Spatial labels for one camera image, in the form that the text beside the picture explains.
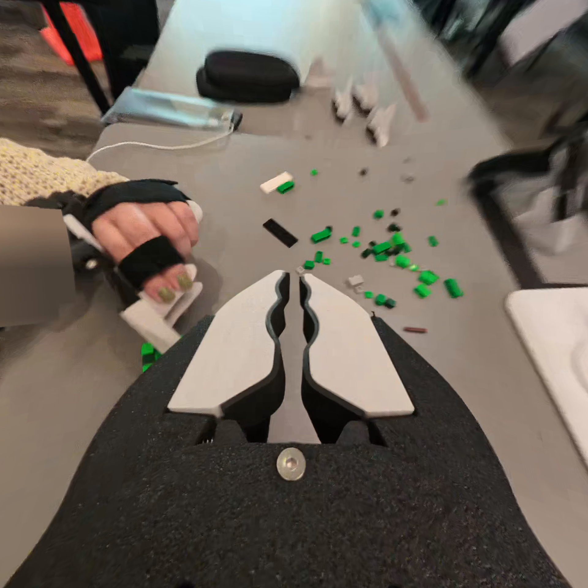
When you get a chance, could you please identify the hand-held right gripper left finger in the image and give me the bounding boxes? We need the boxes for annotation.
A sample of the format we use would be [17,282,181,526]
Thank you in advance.
[166,269,291,432]

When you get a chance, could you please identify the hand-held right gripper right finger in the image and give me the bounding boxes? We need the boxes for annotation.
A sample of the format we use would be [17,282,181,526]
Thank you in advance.
[299,273,416,432]

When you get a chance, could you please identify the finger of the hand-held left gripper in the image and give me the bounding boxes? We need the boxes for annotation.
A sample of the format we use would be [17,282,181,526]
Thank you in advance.
[119,294,183,353]

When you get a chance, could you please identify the green lego plate assembly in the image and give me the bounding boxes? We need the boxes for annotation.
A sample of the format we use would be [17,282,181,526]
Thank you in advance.
[140,342,162,374]

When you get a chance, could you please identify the green lego bricks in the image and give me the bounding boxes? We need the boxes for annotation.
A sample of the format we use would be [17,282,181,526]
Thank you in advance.
[277,168,465,309]

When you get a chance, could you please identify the person's left forearm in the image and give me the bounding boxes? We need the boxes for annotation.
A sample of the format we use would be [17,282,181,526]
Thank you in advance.
[0,138,130,207]

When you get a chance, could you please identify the black lego plate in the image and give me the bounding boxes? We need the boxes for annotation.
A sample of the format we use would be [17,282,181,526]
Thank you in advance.
[262,218,300,249]

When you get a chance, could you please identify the white lego plate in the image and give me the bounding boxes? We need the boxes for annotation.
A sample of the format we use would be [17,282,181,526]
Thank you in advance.
[259,171,294,194]

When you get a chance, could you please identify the person's left hand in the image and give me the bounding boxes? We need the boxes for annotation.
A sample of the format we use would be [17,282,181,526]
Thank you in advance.
[84,178,201,305]

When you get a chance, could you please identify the silver pouch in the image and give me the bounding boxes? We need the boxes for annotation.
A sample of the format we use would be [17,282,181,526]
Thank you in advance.
[100,86,243,130]

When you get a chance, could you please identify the white plastic tray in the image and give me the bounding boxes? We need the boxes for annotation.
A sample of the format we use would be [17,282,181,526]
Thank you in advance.
[504,287,588,466]

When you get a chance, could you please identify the orange traffic cone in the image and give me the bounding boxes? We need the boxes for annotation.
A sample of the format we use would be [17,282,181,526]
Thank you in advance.
[40,1,104,66]

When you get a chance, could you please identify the black zipper case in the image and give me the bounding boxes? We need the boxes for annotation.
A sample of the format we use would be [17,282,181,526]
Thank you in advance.
[196,50,302,104]

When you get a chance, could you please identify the black office chair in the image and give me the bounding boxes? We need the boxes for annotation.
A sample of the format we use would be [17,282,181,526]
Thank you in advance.
[465,106,588,291]

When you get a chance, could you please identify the black desk frame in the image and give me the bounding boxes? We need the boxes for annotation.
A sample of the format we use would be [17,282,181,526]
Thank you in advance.
[40,0,159,116]

